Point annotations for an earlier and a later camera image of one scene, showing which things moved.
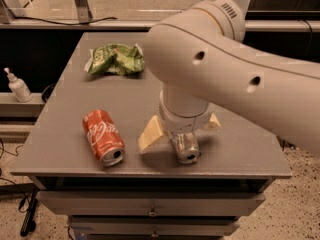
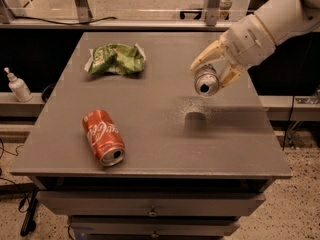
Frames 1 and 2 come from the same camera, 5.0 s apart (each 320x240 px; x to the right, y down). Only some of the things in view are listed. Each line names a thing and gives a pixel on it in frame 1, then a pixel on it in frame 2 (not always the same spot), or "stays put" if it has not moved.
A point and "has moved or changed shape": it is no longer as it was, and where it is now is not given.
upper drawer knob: [152, 212] stays put
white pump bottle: [19, 87] stays put
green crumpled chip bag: [119, 57] stays put
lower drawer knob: [155, 235] stays put
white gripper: [180, 122] to [250, 41]
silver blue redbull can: [186, 147] has moved or changed shape
